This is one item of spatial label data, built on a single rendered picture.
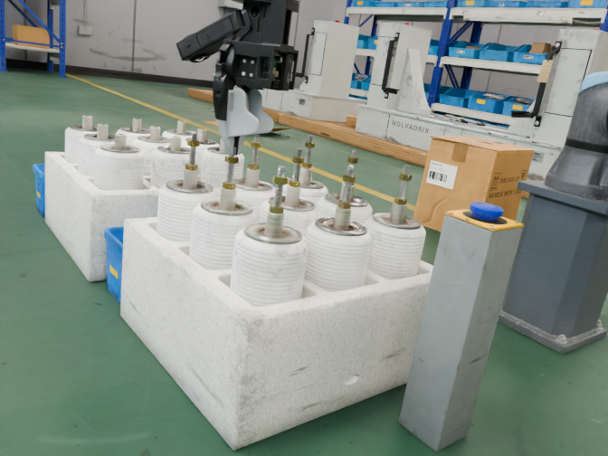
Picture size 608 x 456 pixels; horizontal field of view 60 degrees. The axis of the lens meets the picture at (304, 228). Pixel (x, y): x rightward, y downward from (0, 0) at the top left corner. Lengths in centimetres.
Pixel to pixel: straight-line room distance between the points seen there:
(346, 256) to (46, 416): 43
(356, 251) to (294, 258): 11
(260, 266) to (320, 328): 12
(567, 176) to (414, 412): 58
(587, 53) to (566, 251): 183
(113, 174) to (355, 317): 59
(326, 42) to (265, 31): 343
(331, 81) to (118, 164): 322
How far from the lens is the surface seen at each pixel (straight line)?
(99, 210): 108
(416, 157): 321
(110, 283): 108
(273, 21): 71
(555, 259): 115
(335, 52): 420
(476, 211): 68
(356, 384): 80
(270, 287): 66
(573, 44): 293
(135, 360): 88
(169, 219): 85
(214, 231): 74
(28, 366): 88
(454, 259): 69
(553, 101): 292
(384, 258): 81
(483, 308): 70
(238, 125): 73
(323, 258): 73
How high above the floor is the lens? 46
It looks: 17 degrees down
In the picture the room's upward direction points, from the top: 8 degrees clockwise
